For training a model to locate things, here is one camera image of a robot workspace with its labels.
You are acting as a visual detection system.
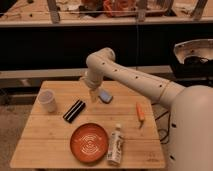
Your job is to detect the white plastic bottle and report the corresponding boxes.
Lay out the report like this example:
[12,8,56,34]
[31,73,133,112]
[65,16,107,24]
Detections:
[107,124,124,166]

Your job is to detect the orange plate with white pattern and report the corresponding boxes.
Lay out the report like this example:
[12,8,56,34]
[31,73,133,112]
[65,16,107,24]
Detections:
[70,123,109,164]

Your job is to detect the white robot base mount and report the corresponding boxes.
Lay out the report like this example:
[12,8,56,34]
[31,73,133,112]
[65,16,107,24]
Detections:
[173,39,213,64]

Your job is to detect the translucent plastic cup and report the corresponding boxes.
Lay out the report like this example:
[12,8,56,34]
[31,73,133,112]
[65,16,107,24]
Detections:
[38,89,57,113]

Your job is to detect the black striped eraser block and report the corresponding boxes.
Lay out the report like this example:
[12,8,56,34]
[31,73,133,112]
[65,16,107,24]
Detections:
[63,100,86,123]

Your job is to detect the black cables on floor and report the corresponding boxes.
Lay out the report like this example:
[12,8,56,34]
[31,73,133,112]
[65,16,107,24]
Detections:
[153,109,172,145]

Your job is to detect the long wooden shelf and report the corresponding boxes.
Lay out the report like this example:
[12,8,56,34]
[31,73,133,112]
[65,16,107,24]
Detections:
[0,0,213,27]

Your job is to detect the blue sponge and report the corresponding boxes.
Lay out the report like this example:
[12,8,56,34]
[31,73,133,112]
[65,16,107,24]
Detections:
[99,89,113,104]

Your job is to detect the orange carrot toy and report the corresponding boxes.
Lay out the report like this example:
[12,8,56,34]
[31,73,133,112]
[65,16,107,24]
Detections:
[136,103,145,129]

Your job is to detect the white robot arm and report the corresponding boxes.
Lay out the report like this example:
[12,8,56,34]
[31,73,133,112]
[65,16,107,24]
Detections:
[84,48,213,171]

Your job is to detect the red object on shelf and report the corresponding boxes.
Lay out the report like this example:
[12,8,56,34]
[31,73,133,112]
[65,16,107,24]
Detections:
[103,0,136,17]

